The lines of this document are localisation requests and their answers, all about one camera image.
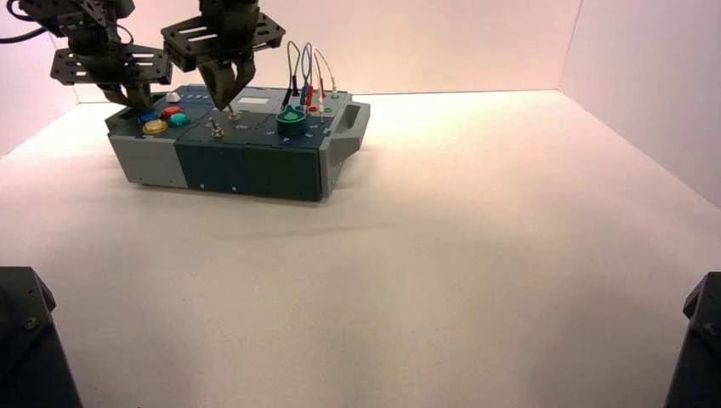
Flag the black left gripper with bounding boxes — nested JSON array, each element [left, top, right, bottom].
[[50, 25, 173, 111]]

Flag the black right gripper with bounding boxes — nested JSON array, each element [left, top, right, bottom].
[[162, 12, 286, 111]]

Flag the blue grey control box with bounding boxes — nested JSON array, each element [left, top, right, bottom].
[[105, 84, 372, 202]]

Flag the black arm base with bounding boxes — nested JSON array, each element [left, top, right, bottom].
[[0, 266, 84, 408], [664, 271, 721, 408]]

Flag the green rotary knob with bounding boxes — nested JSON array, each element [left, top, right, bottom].
[[275, 105, 309, 138]]

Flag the grey cable black plugs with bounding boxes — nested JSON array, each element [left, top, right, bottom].
[[281, 40, 303, 111]]

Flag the blue plug cable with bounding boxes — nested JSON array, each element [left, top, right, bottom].
[[299, 42, 315, 108]]

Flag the red plug cable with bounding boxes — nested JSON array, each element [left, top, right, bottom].
[[308, 48, 327, 122]]

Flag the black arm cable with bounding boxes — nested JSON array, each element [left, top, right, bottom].
[[0, 0, 51, 45]]

